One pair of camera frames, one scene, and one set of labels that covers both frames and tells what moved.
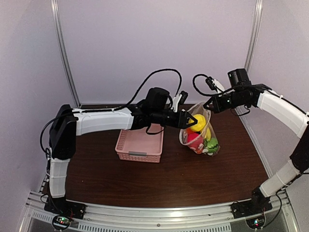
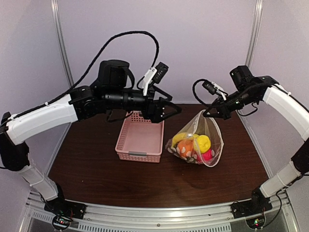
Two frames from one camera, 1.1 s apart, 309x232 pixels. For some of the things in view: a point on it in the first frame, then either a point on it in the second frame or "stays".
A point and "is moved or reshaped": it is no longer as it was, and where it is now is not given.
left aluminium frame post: (56, 15) stays
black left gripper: (181, 121) to (156, 115)
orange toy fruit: (189, 131) to (185, 147)
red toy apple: (194, 139) to (205, 157)
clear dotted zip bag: (201, 137) is moved or reshaped
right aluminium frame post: (255, 35) stays
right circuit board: (256, 223) stays
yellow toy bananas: (208, 134) to (184, 136)
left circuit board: (61, 222) stays
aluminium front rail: (36, 218) stays
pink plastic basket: (137, 145) stays
